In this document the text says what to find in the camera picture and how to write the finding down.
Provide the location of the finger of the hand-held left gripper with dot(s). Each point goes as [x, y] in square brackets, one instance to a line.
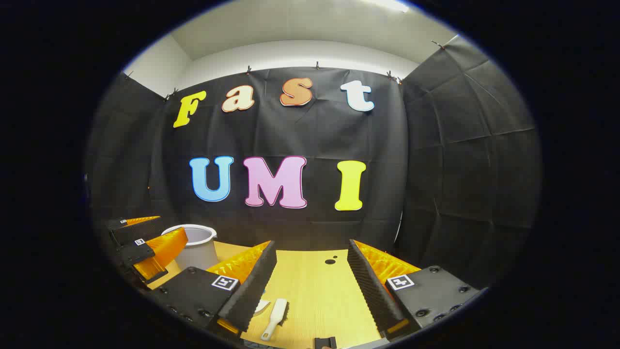
[133, 232]
[138, 254]

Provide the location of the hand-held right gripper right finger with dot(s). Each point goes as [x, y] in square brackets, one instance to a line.
[370, 291]

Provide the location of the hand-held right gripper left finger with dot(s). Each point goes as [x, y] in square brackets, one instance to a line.
[252, 286]

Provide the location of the grey dustpan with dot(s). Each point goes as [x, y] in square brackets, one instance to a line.
[261, 307]

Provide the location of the small grey broom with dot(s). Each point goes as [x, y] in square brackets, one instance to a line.
[277, 312]

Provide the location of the white garbage bin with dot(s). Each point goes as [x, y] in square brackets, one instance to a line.
[198, 252]

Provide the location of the wooden desktop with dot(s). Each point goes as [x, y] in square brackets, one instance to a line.
[315, 291]

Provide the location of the black backdrop cloth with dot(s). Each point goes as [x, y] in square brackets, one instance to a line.
[300, 135]

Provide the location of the black bracket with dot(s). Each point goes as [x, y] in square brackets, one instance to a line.
[325, 343]

